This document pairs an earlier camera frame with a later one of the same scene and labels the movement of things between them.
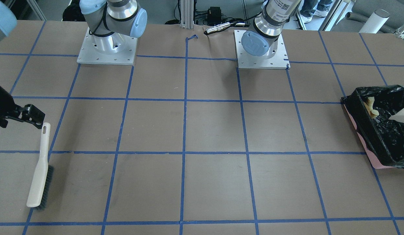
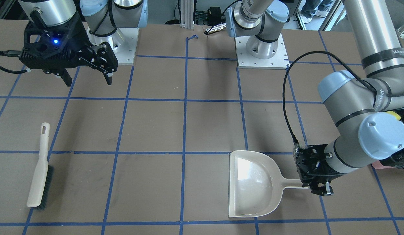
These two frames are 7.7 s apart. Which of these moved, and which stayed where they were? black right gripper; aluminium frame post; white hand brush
Moved: black right gripper
Stayed: aluminium frame post; white hand brush
